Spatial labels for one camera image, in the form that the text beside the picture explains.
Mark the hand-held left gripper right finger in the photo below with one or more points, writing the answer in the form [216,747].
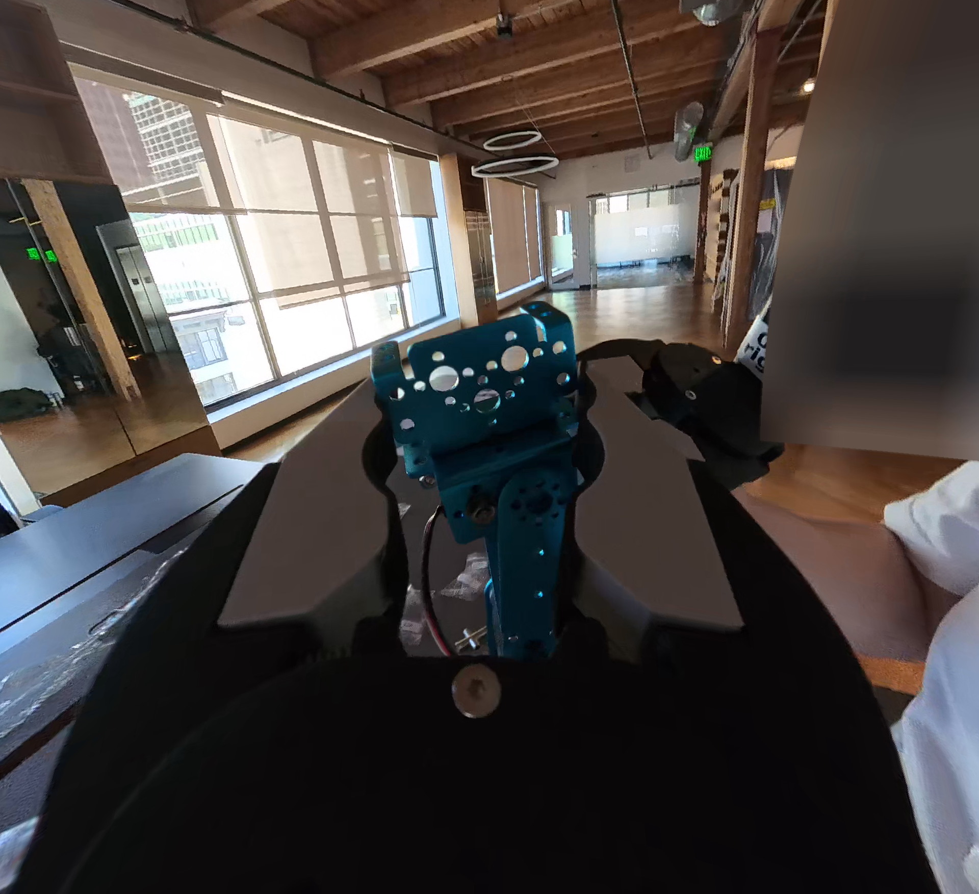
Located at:
[658,542]

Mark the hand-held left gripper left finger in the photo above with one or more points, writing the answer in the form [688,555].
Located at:
[306,542]

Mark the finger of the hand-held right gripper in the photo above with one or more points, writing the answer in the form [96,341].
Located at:
[669,423]
[616,376]

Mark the blue toy robot arm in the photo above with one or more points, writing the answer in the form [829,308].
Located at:
[528,565]

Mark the person's right forearm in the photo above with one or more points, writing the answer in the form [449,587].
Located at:
[826,550]

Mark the grey desk with slot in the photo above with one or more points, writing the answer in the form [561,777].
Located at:
[92,527]

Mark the dark grey desk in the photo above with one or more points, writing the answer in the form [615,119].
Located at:
[19,794]

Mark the small clear parts bag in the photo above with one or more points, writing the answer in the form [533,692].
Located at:
[414,618]
[463,580]

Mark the frosted glass partition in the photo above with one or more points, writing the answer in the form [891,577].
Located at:
[642,236]

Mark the white door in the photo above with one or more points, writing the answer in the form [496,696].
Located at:
[561,244]

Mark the tall wooden column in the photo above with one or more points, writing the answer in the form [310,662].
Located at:
[749,221]

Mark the smooth wooden pillar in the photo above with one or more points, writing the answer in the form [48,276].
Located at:
[466,259]

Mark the small metal cross wrench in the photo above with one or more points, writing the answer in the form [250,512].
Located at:
[470,640]

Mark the large grid window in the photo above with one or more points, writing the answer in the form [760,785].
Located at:
[306,328]

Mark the green exit sign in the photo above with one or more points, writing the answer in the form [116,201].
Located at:
[702,153]
[34,254]

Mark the narrow beige roller blind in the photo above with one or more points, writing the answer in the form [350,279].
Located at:
[413,182]

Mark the crumpled clear plastic wrap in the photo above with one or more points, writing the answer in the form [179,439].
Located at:
[46,680]

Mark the dark elevator door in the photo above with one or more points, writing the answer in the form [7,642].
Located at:
[138,297]

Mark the dark green bag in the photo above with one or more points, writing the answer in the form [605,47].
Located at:
[23,406]

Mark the person's white shirt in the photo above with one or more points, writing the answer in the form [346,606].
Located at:
[948,718]

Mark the rough wooden column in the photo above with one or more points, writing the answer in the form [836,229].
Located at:
[76,282]

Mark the small silver ventilation duct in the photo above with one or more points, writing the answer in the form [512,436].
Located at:
[687,125]

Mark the wooden wall shelf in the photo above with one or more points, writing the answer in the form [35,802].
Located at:
[46,114]

